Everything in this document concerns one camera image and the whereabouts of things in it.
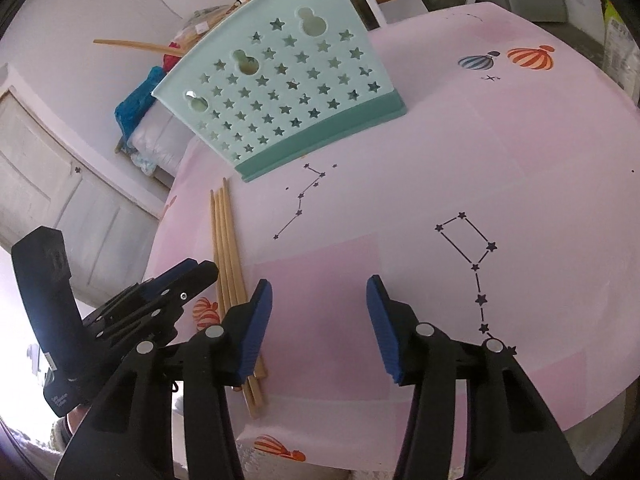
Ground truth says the clear plastic food bag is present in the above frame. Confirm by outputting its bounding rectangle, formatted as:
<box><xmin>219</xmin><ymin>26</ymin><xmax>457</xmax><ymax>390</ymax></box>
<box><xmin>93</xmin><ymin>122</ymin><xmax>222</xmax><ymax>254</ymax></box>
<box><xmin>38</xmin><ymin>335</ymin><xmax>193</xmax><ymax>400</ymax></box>
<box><xmin>180</xmin><ymin>5</ymin><xmax>236</xmax><ymax>46</ymax></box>

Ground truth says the green yellow rice bag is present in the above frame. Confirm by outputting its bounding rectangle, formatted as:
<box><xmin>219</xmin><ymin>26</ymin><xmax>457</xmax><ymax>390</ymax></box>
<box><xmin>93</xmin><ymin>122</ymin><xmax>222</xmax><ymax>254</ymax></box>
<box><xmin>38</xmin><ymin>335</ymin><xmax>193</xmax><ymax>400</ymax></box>
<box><xmin>597</xmin><ymin>0</ymin><xmax>640</xmax><ymax>108</ymax></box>

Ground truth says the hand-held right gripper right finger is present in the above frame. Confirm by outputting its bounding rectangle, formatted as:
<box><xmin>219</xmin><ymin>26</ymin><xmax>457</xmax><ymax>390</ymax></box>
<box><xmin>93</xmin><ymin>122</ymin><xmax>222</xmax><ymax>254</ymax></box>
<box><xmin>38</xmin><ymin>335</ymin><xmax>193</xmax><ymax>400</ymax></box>
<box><xmin>366</xmin><ymin>275</ymin><xmax>591</xmax><ymax>480</ymax></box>

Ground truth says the person's left forearm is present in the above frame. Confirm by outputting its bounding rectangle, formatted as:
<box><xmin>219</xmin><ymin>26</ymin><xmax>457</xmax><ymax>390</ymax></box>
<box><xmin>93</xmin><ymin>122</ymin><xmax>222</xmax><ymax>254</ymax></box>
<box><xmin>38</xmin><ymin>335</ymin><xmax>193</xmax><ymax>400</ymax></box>
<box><xmin>50</xmin><ymin>405</ymin><xmax>93</xmax><ymax>456</ymax></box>

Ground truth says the red plastic bag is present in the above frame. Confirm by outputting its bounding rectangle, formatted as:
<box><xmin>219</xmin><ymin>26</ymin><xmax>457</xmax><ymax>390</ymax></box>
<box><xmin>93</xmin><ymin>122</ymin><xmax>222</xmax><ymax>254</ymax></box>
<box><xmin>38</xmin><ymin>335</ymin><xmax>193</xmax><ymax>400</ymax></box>
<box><xmin>161</xmin><ymin>40</ymin><xmax>188</xmax><ymax>73</ymax></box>

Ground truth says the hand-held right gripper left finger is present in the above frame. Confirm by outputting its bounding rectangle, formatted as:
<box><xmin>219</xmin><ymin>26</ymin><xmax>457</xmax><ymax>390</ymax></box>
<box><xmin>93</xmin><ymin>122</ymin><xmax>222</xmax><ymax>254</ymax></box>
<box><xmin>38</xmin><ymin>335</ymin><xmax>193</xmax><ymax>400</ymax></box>
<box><xmin>54</xmin><ymin>279</ymin><xmax>274</xmax><ymax>480</ymax></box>

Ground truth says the mint green utensil holder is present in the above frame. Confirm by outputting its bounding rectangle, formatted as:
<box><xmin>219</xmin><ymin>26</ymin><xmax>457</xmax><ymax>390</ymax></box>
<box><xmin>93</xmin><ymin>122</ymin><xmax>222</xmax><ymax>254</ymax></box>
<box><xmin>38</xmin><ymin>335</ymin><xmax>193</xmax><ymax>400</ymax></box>
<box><xmin>151</xmin><ymin>0</ymin><xmax>408</xmax><ymax>182</ymax></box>

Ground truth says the white storage box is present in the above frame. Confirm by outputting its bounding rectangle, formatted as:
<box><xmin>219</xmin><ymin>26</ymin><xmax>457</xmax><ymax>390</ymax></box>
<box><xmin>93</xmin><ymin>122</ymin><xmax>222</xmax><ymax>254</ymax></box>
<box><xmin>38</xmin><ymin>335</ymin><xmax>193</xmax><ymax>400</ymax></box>
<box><xmin>377</xmin><ymin>0</ymin><xmax>431</xmax><ymax>26</ymax></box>

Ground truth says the blue cloth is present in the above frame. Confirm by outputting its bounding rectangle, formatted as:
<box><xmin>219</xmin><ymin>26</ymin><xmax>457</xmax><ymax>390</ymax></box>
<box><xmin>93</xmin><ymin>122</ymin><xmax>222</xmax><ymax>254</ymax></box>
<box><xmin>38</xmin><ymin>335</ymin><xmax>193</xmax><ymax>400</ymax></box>
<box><xmin>114</xmin><ymin>67</ymin><xmax>168</xmax><ymax>136</ymax></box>

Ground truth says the large white wrapped bundle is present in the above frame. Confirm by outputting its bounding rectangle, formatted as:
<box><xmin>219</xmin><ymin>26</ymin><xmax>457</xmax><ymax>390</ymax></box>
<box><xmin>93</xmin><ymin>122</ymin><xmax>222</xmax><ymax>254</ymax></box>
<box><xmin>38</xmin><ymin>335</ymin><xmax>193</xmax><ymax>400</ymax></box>
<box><xmin>127</xmin><ymin>105</ymin><xmax>193</xmax><ymax>176</ymax></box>

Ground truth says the pink printed tablecloth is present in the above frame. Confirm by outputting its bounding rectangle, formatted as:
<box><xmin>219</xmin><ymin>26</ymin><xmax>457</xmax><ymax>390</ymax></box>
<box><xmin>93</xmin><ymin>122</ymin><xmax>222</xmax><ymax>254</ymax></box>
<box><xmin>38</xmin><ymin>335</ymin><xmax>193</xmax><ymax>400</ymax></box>
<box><xmin>142</xmin><ymin>2</ymin><xmax>640</xmax><ymax>473</ymax></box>

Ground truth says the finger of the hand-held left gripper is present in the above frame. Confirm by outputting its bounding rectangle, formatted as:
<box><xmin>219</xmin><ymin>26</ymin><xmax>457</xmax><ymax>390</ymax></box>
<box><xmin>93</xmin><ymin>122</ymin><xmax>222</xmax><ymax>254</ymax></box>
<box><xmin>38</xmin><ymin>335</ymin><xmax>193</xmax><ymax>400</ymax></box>
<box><xmin>95</xmin><ymin>262</ymin><xmax>220</xmax><ymax>357</ymax></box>
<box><xmin>82</xmin><ymin>258</ymin><xmax>201</xmax><ymax>333</ymax></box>

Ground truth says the white panelled door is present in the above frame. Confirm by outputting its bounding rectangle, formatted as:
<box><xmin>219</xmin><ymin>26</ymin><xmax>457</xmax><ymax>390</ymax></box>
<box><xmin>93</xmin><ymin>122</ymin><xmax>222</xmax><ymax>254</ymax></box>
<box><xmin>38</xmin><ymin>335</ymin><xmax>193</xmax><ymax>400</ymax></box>
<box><xmin>0</xmin><ymin>62</ymin><xmax>166</xmax><ymax>306</ymax></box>

